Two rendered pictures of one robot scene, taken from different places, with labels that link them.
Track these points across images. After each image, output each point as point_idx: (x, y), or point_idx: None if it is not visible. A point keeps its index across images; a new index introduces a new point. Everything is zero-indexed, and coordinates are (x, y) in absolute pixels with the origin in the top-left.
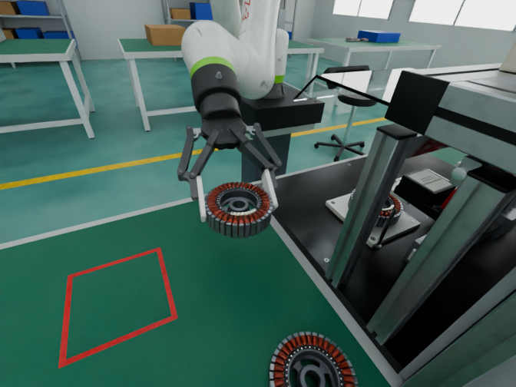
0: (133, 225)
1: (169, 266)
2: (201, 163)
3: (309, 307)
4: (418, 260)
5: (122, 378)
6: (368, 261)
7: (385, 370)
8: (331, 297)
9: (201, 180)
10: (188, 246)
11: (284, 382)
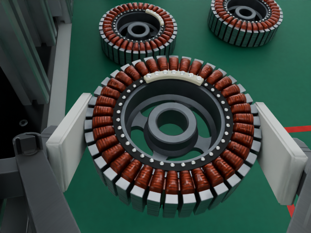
0: None
1: (283, 214)
2: (305, 193)
3: (94, 91)
4: None
5: (305, 95)
6: None
7: (65, 33)
8: (58, 94)
9: (287, 149)
10: None
11: (164, 30)
